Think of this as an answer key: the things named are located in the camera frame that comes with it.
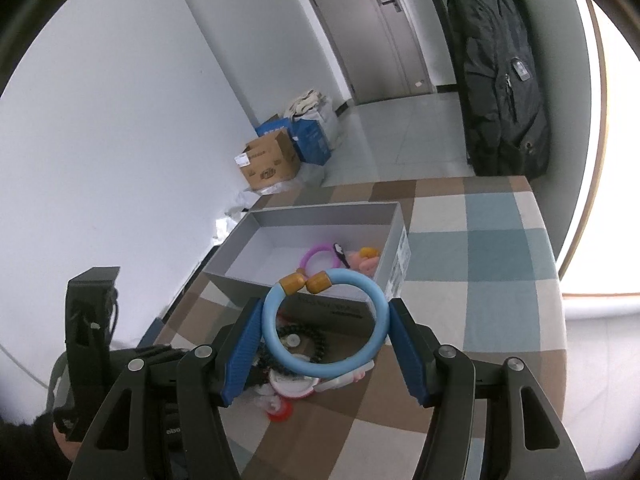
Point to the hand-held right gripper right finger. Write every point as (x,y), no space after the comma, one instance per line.
(405,350)

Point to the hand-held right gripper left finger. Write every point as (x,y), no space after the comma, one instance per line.
(245,355)

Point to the grey cardboard box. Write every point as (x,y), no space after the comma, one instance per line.
(280,247)

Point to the person's left forearm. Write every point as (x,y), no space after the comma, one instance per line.
(25,450)

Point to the person's left hand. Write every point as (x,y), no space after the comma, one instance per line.
(62,442)

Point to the white round container red rim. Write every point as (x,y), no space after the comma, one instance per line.
(292,387)

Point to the small red trinket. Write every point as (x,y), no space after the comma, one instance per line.
(280,414)

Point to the white and pink trinket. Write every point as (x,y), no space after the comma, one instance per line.
(340,382)

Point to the pink and orange trinket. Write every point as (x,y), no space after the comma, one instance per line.
(365,260)

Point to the black and white hair clip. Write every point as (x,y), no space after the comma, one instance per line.
(340,250)

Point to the checked tablecloth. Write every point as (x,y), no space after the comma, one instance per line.
(490,260)

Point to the crumpled white plastic sheet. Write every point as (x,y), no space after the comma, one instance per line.
(235,207)

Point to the brown cardboard box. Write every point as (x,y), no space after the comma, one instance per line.
(270,165)

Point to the blue cardboard box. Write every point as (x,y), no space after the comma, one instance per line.
(312,140)

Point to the white plastic bag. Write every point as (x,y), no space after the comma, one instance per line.
(327,115)

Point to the striped cloth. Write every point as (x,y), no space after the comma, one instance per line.
(302,102)

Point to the black backpack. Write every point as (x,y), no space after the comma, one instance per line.
(495,85)

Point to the grey door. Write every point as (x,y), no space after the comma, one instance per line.
(370,35)

